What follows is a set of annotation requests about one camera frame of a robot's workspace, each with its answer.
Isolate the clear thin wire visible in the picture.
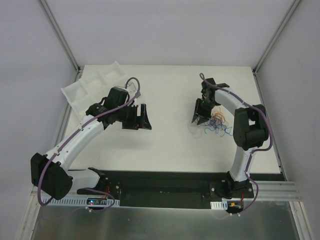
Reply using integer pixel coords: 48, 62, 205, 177
186, 120, 204, 139

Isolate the coloured wire bundle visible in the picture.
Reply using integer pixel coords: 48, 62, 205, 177
202, 107, 234, 138

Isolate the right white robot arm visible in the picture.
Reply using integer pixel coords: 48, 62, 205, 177
191, 73, 273, 198

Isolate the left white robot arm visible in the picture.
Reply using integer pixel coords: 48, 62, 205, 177
30, 87, 152, 200

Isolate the white foam compartment tray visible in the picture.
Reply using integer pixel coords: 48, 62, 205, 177
61, 61, 130, 120

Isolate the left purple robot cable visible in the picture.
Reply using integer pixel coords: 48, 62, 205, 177
37, 76, 141, 207

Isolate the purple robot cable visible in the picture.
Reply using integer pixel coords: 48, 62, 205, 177
37, 76, 141, 207
198, 72, 274, 181

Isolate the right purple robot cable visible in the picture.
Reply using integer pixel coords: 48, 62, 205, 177
198, 72, 274, 181

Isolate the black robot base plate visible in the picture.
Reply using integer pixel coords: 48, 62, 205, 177
76, 169, 259, 210

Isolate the right white cable duct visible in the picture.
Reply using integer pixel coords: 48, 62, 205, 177
210, 201, 228, 211

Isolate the white cable duct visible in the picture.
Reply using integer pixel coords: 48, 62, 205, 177
48, 196, 120, 208
210, 201, 228, 211

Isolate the aluminium front rail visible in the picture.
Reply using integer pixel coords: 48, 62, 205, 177
257, 181, 302, 202

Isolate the left white cable duct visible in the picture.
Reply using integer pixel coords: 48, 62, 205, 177
48, 196, 120, 208

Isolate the left aluminium frame post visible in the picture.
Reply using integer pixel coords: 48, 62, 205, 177
37, 0, 82, 73

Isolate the aluminium frame post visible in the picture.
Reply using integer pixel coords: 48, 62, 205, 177
37, 0, 82, 73
252, 0, 303, 76

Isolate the right aluminium frame post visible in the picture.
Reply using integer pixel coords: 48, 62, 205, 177
252, 0, 303, 76

